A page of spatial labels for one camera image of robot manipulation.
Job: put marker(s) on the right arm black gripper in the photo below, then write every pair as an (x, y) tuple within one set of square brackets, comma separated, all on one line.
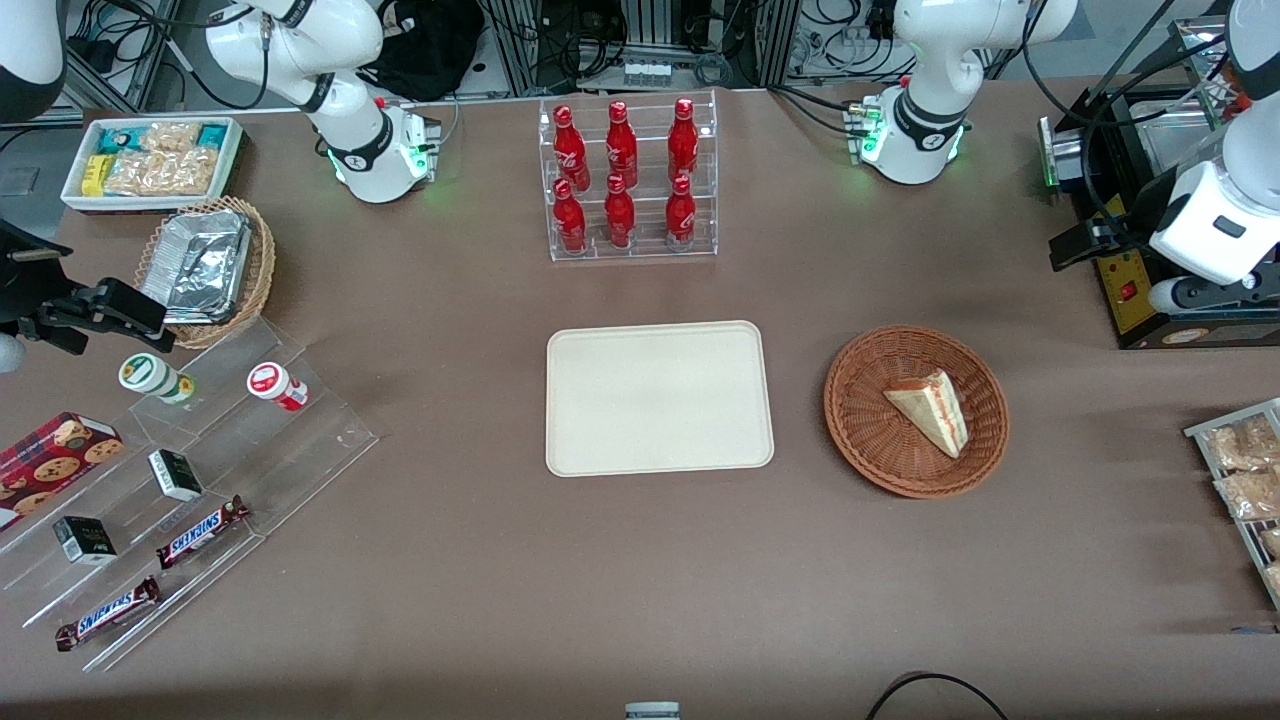
[(22, 281)]

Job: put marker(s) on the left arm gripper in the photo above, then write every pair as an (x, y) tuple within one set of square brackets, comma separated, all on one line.
[(1139, 217)]

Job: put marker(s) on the triangular sandwich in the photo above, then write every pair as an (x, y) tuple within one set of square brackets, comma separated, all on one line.
[(935, 410)]

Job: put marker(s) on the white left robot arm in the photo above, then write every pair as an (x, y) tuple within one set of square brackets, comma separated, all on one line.
[(920, 115)]

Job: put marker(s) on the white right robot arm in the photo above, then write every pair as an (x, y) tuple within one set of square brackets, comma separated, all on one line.
[(372, 150)]

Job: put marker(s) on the aluminium foil tray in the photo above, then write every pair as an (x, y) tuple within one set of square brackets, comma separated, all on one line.
[(195, 265)]

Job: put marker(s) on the light oval wicker basket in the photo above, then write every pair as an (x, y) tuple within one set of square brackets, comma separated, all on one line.
[(262, 270)]

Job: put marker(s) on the brown round wicker basket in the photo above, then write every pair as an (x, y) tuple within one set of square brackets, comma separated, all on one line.
[(870, 420)]

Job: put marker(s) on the beige plastic serving tray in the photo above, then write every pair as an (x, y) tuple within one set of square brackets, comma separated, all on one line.
[(655, 400)]

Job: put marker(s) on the green and white cup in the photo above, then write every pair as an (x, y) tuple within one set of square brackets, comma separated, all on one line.
[(150, 375)]

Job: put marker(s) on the black hot dog machine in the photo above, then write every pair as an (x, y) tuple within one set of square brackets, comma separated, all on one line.
[(1130, 300)]

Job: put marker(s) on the silver metal side box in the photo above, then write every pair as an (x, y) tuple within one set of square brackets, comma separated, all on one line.
[(1060, 155)]

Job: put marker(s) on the steel machine pan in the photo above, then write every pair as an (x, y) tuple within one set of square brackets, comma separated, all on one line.
[(1165, 135)]

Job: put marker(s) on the white rectangular snack bin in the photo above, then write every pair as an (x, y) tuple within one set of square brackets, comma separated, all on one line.
[(75, 195)]

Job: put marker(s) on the yellow snack packet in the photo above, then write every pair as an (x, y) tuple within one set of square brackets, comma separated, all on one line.
[(95, 175)]

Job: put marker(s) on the large rice cracker bag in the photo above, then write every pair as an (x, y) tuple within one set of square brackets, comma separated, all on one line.
[(160, 172)]

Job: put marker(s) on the red cookie box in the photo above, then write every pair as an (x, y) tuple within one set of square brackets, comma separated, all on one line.
[(50, 460)]

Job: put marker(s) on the red and white bottle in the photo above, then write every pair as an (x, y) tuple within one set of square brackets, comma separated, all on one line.
[(272, 383)]

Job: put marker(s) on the small black box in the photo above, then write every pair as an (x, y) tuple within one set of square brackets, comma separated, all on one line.
[(175, 475), (85, 540)]

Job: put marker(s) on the large teal snack packet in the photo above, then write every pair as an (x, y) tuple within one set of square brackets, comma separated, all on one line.
[(118, 138)]

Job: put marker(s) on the small rice cracker bag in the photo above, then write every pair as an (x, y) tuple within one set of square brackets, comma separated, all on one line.
[(170, 136)]

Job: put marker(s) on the small teal snack packet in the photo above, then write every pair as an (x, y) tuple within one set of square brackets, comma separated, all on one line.
[(212, 135)]

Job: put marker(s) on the clear acrylic stepped display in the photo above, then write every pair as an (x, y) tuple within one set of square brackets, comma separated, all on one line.
[(290, 450)]

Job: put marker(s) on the snickers chocolate bar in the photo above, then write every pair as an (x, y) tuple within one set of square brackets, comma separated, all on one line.
[(200, 532), (108, 612)]

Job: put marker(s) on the clear bag of pastries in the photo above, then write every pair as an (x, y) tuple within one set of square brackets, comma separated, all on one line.
[(1272, 542), (1274, 578), (1250, 495), (1245, 445)]

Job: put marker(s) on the black fabric bag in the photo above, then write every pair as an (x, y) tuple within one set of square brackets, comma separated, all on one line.
[(425, 50)]

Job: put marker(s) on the red cola bottle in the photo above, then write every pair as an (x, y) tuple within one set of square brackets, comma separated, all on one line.
[(683, 140), (570, 150), (570, 222), (621, 145), (680, 215), (620, 218)]

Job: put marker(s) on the clear acrylic bottle rack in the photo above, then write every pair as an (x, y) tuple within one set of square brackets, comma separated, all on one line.
[(645, 215)]

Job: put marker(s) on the white power strip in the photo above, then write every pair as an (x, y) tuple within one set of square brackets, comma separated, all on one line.
[(647, 73)]

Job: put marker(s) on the grey white cylinder top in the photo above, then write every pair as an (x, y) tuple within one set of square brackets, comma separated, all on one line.
[(652, 712)]

